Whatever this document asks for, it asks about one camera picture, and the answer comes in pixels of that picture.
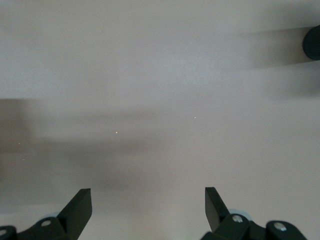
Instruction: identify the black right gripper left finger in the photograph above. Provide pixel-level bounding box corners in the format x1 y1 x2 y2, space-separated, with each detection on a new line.
0 188 93 240

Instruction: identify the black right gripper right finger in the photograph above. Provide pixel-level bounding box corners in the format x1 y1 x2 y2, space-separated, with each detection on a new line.
201 186 308 240

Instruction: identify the black round object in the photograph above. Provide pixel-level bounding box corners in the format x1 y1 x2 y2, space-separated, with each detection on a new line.
301 24 320 62

